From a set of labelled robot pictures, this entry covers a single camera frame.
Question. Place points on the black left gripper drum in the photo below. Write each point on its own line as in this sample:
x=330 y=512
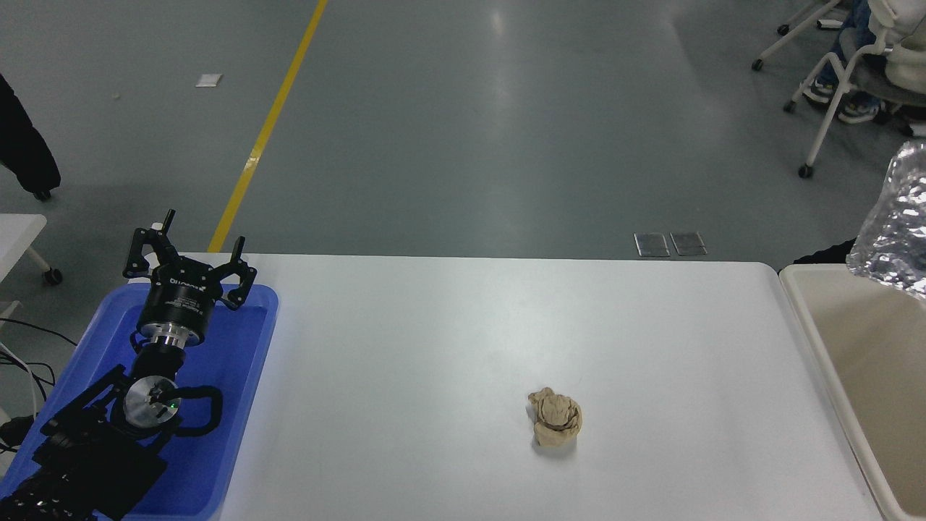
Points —
x=177 y=300

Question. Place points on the foil plate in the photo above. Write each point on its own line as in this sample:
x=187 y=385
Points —
x=893 y=231

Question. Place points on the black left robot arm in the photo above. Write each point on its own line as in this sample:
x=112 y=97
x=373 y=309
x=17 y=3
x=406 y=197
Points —
x=94 y=449

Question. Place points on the metal floor plate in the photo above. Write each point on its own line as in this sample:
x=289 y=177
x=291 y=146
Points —
x=689 y=243
x=652 y=244

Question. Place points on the blue plastic tray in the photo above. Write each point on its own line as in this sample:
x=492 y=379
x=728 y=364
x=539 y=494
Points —
x=231 y=376

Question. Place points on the person in dark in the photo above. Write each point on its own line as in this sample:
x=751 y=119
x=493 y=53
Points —
x=22 y=152

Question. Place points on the crumpled tan paper ball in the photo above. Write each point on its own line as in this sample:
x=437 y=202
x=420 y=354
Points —
x=555 y=417

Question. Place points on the white wheeled chair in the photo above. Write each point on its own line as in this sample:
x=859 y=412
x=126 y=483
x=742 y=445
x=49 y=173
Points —
x=832 y=94
x=792 y=32

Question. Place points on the large pale bin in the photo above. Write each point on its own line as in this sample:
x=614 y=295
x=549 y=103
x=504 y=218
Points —
x=868 y=391

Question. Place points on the seated person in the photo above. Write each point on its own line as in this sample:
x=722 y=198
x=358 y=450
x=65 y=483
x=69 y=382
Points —
x=890 y=43

